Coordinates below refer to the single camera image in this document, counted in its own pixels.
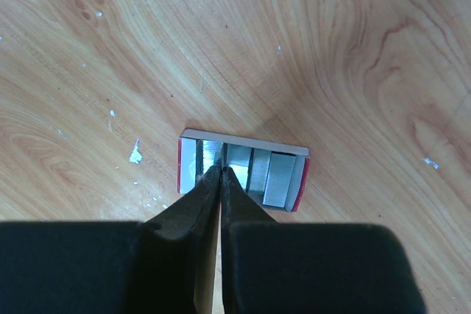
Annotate silver staple strip block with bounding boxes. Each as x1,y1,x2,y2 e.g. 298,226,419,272
177,129,311,213

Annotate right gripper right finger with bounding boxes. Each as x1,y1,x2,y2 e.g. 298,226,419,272
220,168,426,313

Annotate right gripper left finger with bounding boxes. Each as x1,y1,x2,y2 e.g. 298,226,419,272
1,166,221,313

